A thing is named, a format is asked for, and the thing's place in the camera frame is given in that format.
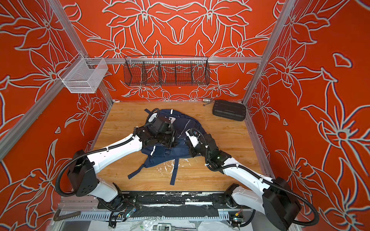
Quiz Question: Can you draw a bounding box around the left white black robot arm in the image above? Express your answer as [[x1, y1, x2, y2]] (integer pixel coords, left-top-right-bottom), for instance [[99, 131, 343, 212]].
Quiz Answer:
[[55, 108, 177, 203]]

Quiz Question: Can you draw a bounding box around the small silver metal cylinder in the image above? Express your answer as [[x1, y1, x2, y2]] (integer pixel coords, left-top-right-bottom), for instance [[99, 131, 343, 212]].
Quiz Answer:
[[202, 98, 214, 106]]

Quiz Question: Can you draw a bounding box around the black wire wall basket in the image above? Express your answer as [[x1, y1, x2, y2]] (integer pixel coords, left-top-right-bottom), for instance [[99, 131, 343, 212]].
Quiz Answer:
[[123, 55, 211, 87]]

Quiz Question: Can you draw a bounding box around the black plastic tool case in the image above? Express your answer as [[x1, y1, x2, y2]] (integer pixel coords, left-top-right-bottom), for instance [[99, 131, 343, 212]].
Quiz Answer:
[[212, 100, 247, 121]]

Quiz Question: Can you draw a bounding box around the white wire mesh basket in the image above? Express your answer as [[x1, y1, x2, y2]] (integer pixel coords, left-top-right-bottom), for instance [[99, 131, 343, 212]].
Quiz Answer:
[[57, 53, 108, 93]]

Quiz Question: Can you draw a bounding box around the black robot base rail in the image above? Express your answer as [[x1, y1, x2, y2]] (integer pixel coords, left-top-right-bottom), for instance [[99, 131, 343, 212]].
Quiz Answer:
[[97, 190, 252, 220]]

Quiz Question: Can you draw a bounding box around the navy blue student backpack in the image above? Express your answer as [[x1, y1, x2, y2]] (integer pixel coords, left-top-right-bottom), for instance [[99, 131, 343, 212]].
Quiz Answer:
[[128, 108, 206, 185]]

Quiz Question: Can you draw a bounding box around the dark metal hex key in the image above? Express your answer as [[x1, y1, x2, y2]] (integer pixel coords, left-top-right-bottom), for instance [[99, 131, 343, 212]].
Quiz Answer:
[[53, 209, 81, 221]]

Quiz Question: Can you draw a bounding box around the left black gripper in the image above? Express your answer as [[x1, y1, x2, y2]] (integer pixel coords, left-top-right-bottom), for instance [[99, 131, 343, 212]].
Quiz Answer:
[[157, 126, 183, 147]]

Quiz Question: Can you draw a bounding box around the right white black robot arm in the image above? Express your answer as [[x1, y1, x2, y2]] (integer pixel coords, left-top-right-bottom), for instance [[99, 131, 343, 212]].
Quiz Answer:
[[185, 129, 320, 231]]

